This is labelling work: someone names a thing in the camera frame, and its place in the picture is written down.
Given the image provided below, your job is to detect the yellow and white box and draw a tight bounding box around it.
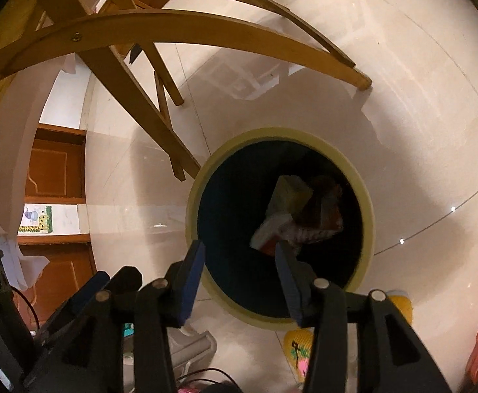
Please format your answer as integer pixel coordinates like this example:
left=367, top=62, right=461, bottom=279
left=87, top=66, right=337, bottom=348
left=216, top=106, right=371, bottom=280
left=250, top=175, right=314, bottom=250

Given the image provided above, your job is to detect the yellow knitted slipper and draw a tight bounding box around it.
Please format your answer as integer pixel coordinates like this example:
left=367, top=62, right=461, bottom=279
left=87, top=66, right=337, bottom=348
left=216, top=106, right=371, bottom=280
left=284, top=327, right=315, bottom=383
left=386, top=290, right=413, bottom=324

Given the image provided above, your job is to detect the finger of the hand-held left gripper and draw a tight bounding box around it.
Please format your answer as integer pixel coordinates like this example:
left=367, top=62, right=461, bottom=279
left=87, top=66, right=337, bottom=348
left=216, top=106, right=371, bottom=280
left=108, top=266, right=143, bottom=292
left=34, top=271, right=111, bottom=348

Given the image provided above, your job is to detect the tall wooden door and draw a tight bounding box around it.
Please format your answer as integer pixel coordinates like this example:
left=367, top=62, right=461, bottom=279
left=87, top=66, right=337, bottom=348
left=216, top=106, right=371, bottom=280
left=25, top=125, right=87, bottom=205

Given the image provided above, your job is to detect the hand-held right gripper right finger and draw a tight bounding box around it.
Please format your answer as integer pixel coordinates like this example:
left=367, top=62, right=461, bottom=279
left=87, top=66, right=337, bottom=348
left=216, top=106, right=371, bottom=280
left=275, top=242, right=452, bottom=393

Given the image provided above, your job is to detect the wall poster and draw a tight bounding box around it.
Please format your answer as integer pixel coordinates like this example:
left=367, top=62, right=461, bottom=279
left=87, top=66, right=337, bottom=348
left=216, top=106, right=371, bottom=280
left=18, top=205, right=53, bottom=236

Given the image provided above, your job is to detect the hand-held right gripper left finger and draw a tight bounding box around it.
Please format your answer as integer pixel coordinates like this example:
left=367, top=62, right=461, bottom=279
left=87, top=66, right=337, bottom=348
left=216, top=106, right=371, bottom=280
left=24, top=241, right=205, bottom=393

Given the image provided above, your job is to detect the black yellow-rimmed trash bin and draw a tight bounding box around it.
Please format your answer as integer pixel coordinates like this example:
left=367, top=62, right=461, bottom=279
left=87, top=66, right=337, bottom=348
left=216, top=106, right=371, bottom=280
left=185, top=127, right=375, bottom=331

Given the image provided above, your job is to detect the wooden panel door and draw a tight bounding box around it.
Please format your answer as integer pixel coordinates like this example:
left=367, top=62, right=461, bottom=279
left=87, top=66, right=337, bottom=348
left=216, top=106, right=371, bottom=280
left=15, top=235, right=98, bottom=328

